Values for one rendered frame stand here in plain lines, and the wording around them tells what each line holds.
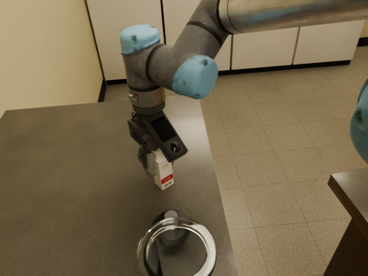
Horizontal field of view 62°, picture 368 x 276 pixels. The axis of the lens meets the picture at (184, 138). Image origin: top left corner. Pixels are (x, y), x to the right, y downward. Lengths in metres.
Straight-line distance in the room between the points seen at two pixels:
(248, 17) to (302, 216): 1.61
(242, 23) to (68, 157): 0.65
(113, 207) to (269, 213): 1.31
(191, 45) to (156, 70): 0.07
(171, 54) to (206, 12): 0.09
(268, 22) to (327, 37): 2.88
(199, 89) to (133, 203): 0.38
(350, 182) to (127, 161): 0.59
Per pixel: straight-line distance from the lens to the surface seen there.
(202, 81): 0.52
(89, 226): 0.78
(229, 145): 2.34
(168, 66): 0.54
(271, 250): 1.83
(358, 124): 0.27
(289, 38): 3.19
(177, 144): 0.65
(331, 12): 0.42
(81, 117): 1.12
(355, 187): 0.89
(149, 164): 0.74
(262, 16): 0.48
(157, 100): 0.64
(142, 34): 0.58
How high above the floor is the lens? 1.55
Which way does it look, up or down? 40 degrees down
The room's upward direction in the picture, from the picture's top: 4 degrees counter-clockwise
